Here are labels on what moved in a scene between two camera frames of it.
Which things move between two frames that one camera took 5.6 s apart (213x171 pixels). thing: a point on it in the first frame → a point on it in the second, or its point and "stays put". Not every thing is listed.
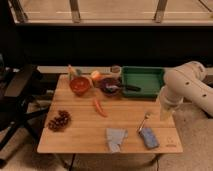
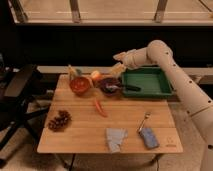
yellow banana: x=71 y=71 stays put
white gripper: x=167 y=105 → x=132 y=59
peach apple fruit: x=95 y=74 stays put
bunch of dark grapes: x=59 y=123 stays put
